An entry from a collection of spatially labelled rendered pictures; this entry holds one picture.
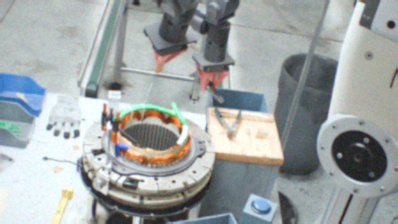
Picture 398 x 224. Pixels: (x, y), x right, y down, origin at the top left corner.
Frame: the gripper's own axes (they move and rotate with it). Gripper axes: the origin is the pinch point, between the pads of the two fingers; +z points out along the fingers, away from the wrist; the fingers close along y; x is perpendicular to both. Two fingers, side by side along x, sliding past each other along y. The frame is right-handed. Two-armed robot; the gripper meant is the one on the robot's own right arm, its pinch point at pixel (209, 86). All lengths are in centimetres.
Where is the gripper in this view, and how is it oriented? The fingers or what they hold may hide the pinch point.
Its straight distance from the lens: 164.8
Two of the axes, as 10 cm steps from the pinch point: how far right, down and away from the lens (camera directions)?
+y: -9.0, 1.3, -4.2
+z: -1.4, 8.2, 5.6
